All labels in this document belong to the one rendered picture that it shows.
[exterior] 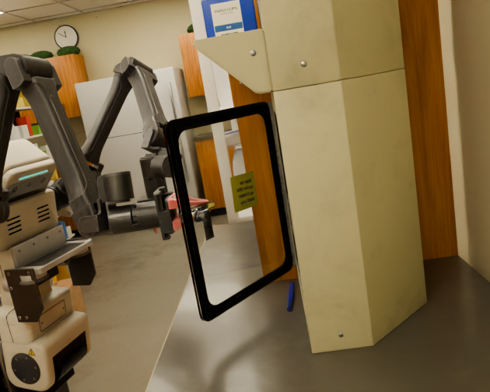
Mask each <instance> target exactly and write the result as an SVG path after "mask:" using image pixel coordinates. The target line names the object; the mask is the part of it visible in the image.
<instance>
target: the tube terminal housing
mask: <svg viewBox="0 0 490 392"><path fill-rule="evenodd" d="M258 3H259V7H258ZM259 8H260V12H259ZM257 10H258V15H259V20H260V26H261V29H262V30H263V31H264V37H265V43H266V48H267V53H268V64H269V68H270V74H271V84H272V89H273V90H271V101H272V107H273V112H274V117H275V113H276V117H277V122H278V132H279V138H280V143H281V148H282V158H283V163H284V169H285V178H286V184H287V190H288V195H289V204H290V209H291V214H292V224H293V229H294V236H295V242H296V251H297V257H298V260H296V262H297V261H298V262H299V271H298V267H297V271H298V277H299V272H300V277H301V282H302V287H301V283H300V279H299V287H300V291H301V295H302V300H303V307H304V312H305V316H306V324H307V328H308V332H309V336H310V344H311V348H312V353H320V352H331V351H337V350H343V349H350V348H361V347H366V346H373V345H375V344H376V343H377V342H378V341H380V340H381V339H382V338H383V337H385V336H386V335H387V334H389V333H390V332H391V331H392V330H393V329H394V328H396V327H397V326H398V325H399V324H401V323H402V322H403V321H404V320H406V319H407V318H408V317H410V316H411V315H412V314H413V313H414V312H415V311H416V310H418V309H419V308H420V307H422V306H423V305H424V304H426V303H427V296H426V288H425V272H424V264H423V256H422V241H421V232H420V224H419V216H418V200H417V191H416V183H415V168H414V160H413V151H412V143H411V127H410V119H409V110H408V95H407V86H406V78H405V70H404V69H403V68H404V55H403V47H402V39H401V24H400V15H399V7H398V0H258V1H257ZM302 288H303V290H302Z"/></svg>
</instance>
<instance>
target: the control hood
mask: <svg viewBox="0 0 490 392"><path fill-rule="evenodd" d="M193 45H194V48H195V49H196V50H198V51H200V52H201V53H202V54H203V55H204V56H206V57H207V58H209V59H210V60H212V61H213V62H215V63H216V64H217V65H218V66H219V67H221V68H223V69H224V70H225V71H227V72H228V73H229V74H230V75H232V76H233V77H235V78H236V79H238V80H239V81H240V82H242V83H243V84H244V85H245V86H247V87H248V88H250V89H251V90H253V91H254V92H255V93H259V94H262V93H271V90H273V89H272V84H271V74H270V68H269V64H268V53H267V48H266V43H265V37H264V31H263V30H262V29H257V30H249V31H244V32H239V33H231V34H226V35H222V36H217V37H209V38H205V39H200V40H195V41H194V43H193Z"/></svg>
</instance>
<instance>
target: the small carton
mask: <svg viewBox="0 0 490 392"><path fill-rule="evenodd" d="M210 6H211V11H212V20H213V24H214V29H215V36H216V37H217V36H222V35H226V34H231V33H239V32H244V28H243V20H242V14H241V9H240V0H235V1H230V2H222V3H218V4H213V5H210Z"/></svg>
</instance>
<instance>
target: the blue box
mask: <svg viewBox="0 0 490 392"><path fill-rule="evenodd" d="M230 1H235V0H203V1H201V7H202V12H203V16H204V21H205V29H206V34H207V38H209V37H215V29H214V24H213V20H212V11H211V6H210V5H213V4H218V3H222V2H230ZM240 9H241V14H242V20H243V28H244V31H249V30H257V20H256V15H255V9H254V0H240Z"/></svg>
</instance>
